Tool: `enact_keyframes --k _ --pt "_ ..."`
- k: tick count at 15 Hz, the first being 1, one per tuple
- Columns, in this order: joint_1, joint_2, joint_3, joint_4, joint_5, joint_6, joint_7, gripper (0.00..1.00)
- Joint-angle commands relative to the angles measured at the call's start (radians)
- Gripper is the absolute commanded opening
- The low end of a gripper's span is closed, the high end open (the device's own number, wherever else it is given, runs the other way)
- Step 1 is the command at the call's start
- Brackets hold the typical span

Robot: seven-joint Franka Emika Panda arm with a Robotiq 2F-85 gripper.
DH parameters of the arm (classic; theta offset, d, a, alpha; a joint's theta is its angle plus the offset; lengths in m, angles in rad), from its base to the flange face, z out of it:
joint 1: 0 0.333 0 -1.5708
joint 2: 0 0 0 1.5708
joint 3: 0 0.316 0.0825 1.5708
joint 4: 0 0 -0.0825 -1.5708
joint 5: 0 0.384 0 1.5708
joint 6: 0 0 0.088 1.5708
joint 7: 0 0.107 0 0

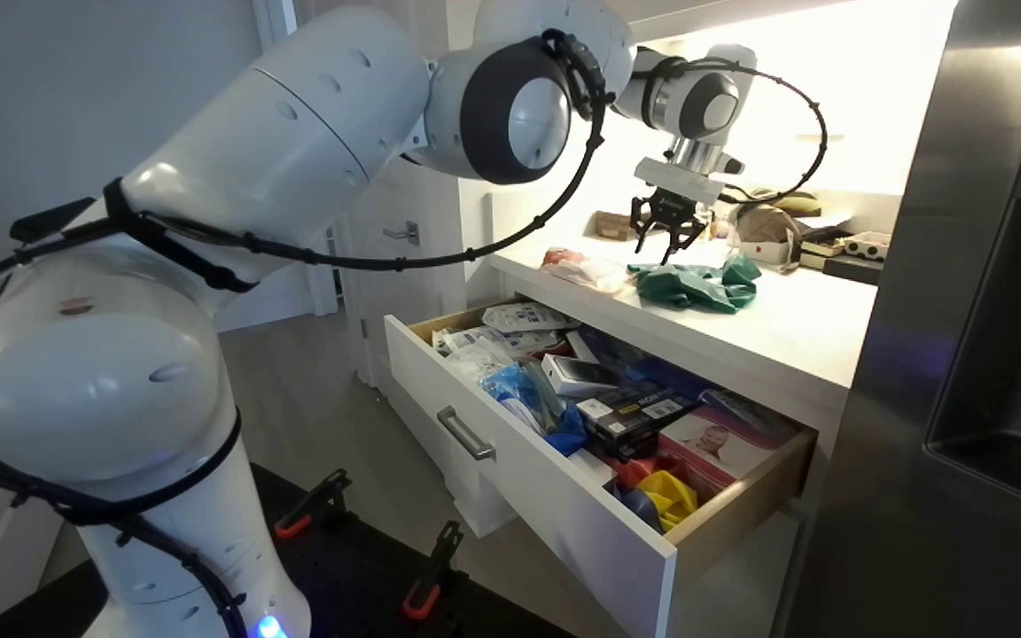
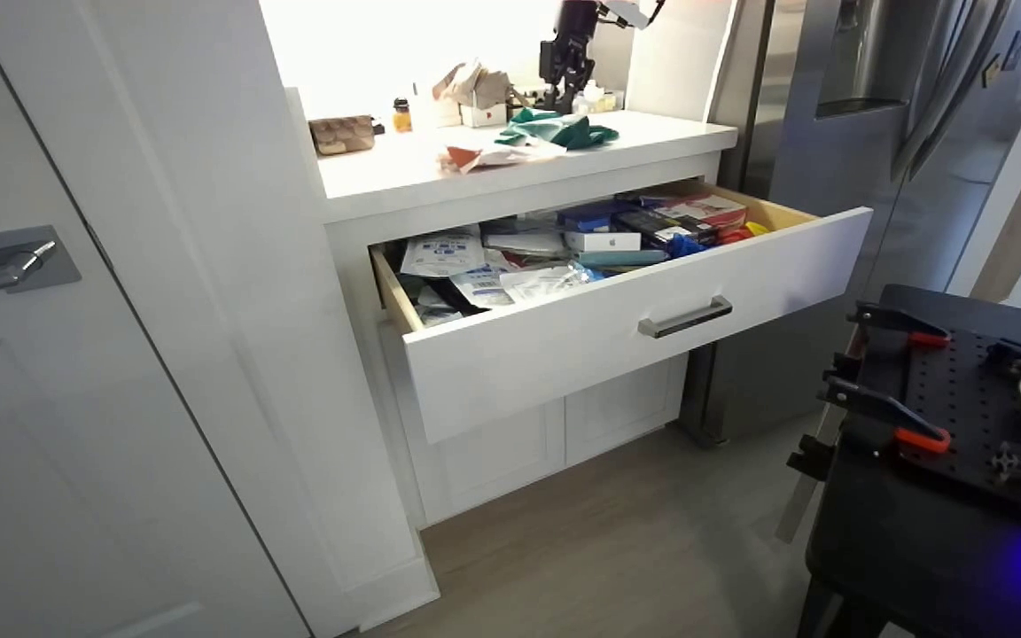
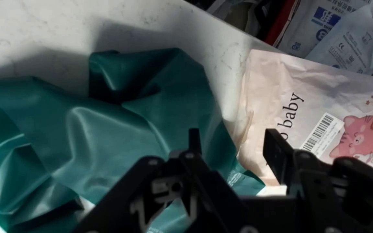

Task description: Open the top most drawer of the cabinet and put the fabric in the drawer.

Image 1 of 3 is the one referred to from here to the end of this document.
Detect black box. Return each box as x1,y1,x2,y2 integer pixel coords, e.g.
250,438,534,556
577,385,699,465

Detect red white paper packet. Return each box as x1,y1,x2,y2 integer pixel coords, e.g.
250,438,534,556
542,241,634,299

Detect white room door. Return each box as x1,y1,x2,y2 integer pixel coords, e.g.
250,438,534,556
337,156,431,392

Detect beige brown bag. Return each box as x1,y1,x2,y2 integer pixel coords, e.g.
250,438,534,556
720,184,828,273

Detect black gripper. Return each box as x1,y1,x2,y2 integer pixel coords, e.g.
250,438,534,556
630,187,711,267

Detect white plastic packet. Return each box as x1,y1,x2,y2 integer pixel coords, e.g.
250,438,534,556
480,299,582,341
430,322,527,384

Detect small white box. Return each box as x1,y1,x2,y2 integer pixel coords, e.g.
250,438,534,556
534,352,627,405

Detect refrigerator water dispenser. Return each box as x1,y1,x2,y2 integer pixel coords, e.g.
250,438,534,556
918,156,1021,527

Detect tall white cabinet panel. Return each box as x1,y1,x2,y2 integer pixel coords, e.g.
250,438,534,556
330,152,523,543

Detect stainless steel refrigerator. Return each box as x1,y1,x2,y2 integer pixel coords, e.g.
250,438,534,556
773,0,1021,638

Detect white cabinet drawer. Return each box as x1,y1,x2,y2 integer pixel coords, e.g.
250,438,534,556
380,293,821,638

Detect red pink box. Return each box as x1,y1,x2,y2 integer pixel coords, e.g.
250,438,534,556
653,405,805,496

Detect green fabric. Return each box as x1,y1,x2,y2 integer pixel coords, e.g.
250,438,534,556
624,252,766,318

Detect orange black clamp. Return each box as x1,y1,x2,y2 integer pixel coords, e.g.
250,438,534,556
270,465,353,548
396,519,473,627

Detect silver drawer handle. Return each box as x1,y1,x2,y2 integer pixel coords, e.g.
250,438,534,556
431,405,499,465

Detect white base cabinet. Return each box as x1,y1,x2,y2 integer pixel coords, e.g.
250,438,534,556
461,227,886,638

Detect blue plastic item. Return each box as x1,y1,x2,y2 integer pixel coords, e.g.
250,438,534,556
482,361,594,461

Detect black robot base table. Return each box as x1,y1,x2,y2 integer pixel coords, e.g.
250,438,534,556
0,461,577,638

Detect black cylindrical objects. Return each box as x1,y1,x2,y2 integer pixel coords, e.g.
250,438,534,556
794,227,892,287

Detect silver door lever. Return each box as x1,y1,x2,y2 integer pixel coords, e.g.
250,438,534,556
380,216,425,252

